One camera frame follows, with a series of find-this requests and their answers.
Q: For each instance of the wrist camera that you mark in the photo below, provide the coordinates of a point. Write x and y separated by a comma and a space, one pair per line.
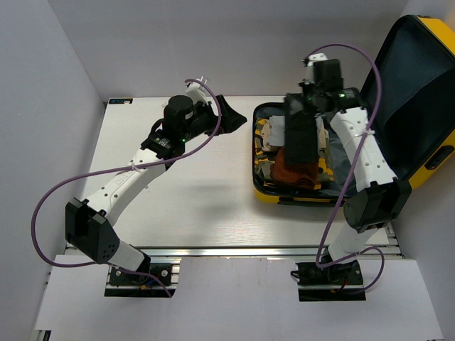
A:
309, 65
196, 92

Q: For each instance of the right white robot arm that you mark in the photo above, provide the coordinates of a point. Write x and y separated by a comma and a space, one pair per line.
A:
381, 195

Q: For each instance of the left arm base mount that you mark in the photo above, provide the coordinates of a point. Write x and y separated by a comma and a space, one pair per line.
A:
163, 284

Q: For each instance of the yellow hard-shell suitcase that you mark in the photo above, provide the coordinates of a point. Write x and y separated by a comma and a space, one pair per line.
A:
414, 122

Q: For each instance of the beige garment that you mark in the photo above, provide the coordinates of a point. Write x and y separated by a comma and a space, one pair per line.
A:
264, 134

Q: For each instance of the camouflage orange green garment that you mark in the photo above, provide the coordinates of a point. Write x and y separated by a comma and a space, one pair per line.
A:
263, 161

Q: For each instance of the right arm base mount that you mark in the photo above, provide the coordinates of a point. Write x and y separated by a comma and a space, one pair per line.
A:
338, 283

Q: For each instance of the grey cloth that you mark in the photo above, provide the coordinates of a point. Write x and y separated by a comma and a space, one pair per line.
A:
277, 131

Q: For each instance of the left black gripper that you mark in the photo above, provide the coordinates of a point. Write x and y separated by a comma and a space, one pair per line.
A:
231, 120

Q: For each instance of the left blue table label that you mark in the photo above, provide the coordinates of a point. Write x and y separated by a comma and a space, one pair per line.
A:
113, 101

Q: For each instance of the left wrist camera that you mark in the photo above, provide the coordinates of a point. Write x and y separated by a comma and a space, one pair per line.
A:
196, 92

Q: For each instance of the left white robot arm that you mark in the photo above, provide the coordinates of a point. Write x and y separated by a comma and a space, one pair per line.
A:
89, 223

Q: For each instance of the brown fleece towel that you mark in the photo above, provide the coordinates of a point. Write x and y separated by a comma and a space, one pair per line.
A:
302, 175

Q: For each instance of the white patterned cloth bag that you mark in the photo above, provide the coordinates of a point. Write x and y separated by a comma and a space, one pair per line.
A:
322, 134

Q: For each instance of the black leather pouch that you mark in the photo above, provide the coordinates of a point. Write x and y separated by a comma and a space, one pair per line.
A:
300, 134

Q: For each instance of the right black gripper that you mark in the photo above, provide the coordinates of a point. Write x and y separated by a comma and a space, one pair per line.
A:
305, 88

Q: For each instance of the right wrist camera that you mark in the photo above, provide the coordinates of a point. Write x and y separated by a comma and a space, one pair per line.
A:
309, 65

